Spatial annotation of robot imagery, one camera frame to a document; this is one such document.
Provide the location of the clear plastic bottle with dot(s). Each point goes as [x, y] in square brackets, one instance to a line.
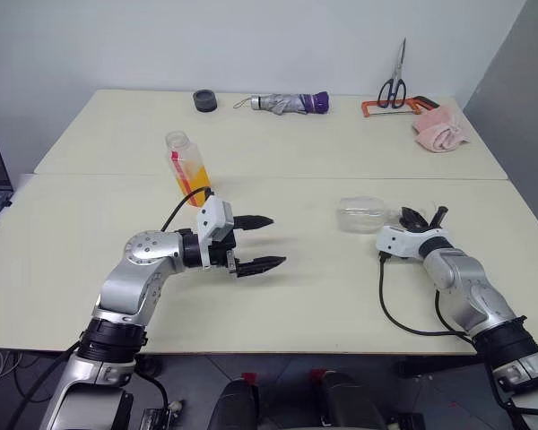
[358, 215]

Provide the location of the folded silver purple umbrella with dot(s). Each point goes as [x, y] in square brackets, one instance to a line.
[287, 103]

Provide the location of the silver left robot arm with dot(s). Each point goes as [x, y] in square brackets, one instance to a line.
[148, 251]

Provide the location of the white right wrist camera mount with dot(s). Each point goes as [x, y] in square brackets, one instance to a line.
[399, 242]

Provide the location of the pink towel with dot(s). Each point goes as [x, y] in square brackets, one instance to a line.
[435, 132]

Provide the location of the orange hacksaw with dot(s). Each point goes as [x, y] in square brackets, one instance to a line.
[366, 107]

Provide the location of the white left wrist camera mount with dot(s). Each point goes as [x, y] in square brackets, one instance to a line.
[210, 217]

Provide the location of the dark rounded shape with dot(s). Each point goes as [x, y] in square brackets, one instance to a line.
[235, 405]
[345, 403]

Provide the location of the small white floor object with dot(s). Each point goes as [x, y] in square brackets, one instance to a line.
[177, 405]

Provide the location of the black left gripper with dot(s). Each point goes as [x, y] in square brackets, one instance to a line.
[222, 253]

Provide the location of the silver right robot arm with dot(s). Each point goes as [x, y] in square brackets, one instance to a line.
[471, 286]

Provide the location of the orange juice bottle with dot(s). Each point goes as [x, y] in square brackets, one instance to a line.
[193, 179]

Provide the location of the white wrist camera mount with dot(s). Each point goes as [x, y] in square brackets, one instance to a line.
[210, 217]
[399, 242]

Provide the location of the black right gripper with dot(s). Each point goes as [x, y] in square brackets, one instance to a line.
[417, 226]

